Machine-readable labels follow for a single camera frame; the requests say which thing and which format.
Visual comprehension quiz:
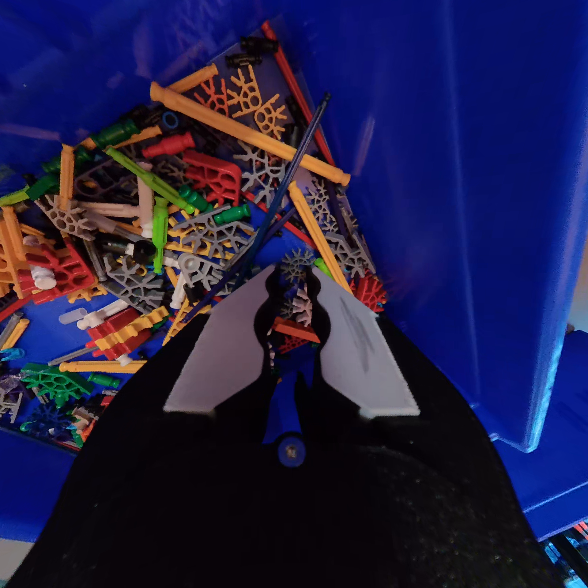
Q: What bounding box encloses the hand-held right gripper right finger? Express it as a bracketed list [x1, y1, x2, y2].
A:
[311, 266, 421, 419]

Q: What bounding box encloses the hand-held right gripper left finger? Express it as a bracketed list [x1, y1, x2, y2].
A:
[163, 265, 278, 414]

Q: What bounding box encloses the pile of colourful toy pieces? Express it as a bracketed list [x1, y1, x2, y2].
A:
[0, 21, 389, 453]

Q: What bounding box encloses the blue plastic bin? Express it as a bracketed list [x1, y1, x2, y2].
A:
[0, 0, 588, 543]

